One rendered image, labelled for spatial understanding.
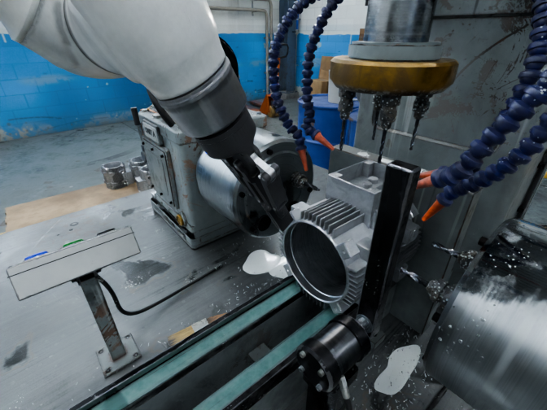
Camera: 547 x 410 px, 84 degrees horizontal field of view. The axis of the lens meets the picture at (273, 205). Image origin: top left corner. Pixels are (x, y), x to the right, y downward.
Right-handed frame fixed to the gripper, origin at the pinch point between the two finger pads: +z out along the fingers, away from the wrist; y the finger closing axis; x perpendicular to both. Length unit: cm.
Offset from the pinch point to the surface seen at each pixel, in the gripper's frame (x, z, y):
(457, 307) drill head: -1.8, 1.1, -28.2
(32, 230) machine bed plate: 47, 8, 81
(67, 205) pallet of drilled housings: 66, 72, 237
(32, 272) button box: 31.4, -14.1, 14.1
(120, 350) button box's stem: 38.0, 10.1, 14.8
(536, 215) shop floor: -195, 238, -8
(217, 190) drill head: 1.7, 4.3, 21.8
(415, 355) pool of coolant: -0.4, 34.8, -22.5
